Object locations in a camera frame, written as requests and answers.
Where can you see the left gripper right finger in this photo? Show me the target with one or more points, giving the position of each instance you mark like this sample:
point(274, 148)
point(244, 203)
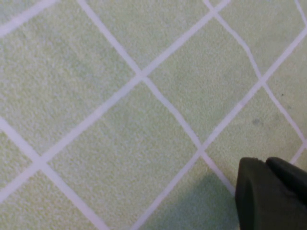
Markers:
point(290, 177)

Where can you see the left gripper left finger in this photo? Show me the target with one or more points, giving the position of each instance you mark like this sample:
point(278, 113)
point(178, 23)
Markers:
point(259, 203)

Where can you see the green checked tablecloth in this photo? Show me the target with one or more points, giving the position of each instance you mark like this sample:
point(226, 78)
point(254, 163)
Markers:
point(108, 119)

